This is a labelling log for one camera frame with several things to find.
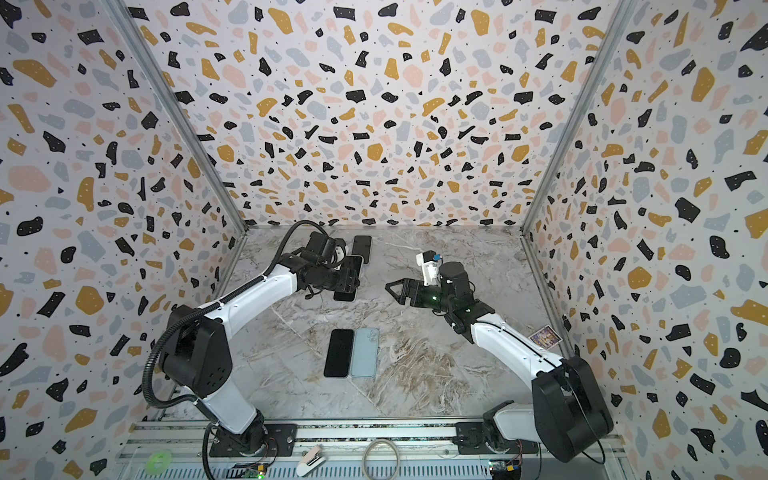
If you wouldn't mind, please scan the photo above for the colourful printed card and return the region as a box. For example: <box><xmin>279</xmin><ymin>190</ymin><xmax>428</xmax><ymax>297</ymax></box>
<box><xmin>529</xmin><ymin>325</ymin><xmax>562</xmax><ymax>350</ymax></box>

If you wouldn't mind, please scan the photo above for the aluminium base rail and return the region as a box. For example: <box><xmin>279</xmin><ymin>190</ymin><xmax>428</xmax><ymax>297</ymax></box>
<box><xmin>114</xmin><ymin>417</ymin><xmax>635</xmax><ymax>479</ymax></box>

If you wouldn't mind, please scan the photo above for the black corrugated cable conduit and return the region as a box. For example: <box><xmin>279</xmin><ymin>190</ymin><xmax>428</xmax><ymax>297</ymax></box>
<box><xmin>141</xmin><ymin>219</ymin><xmax>331</xmax><ymax>410</ymax></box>

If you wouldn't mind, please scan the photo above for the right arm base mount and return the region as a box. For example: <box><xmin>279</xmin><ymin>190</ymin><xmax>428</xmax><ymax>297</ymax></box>
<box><xmin>452</xmin><ymin>421</ymin><xmax>539</xmax><ymax>455</ymax></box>

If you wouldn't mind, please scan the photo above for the white pink small device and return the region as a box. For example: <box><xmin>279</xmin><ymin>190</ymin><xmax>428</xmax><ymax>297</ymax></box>
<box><xmin>296</xmin><ymin>445</ymin><xmax>326</xmax><ymax>477</ymax></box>

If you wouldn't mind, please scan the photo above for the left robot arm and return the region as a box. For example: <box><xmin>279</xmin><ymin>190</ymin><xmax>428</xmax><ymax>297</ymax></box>
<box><xmin>141</xmin><ymin>223</ymin><xmax>371</xmax><ymax>455</ymax></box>

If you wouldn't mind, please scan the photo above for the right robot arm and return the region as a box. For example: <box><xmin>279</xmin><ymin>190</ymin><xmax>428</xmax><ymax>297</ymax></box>
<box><xmin>385</xmin><ymin>261</ymin><xmax>614</xmax><ymax>462</ymax></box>

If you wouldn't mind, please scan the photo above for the black phone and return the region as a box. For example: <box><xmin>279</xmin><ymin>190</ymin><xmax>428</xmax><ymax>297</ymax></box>
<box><xmin>352</xmin><ymin>235</ymin><xmax>372</xmax><ymax>264</ymax></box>
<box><xmin>333</xmin><ymin>255</ymin><xmax>364</xmax><ymax>302</ymax></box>

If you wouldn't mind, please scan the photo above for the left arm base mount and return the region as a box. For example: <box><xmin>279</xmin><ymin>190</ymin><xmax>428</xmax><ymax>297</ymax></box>
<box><xmin>209</xmin><ymin>423</ymin><xmax>298</xmax><ymax>459</ymax></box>

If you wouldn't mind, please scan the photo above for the white cable loop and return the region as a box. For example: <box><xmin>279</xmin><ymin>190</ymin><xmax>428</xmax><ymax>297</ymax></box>
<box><xmin>361</xmin><ymin>438</ymin><xmax>401</xmax><ymax>480</ymax></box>

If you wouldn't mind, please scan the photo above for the light blue case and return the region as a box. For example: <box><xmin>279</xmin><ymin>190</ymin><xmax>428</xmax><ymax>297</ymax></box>
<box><xmin>350</xmin><ymin>328</ymin><xmax>379</xmax><ymax>378</ymax></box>

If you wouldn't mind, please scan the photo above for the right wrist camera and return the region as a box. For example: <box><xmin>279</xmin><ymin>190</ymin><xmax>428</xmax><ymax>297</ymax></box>
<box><xmin>416</xmin><ymin>250</ymin><xmax>442</xmax><ymax>286</ymax></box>

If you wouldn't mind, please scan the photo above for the green tape roll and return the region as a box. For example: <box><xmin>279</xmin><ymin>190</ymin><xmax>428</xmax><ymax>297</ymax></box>
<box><xmin>145</xmin><ymin>450</ymin><xmax>173</xmax><ymax>476</ymax></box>

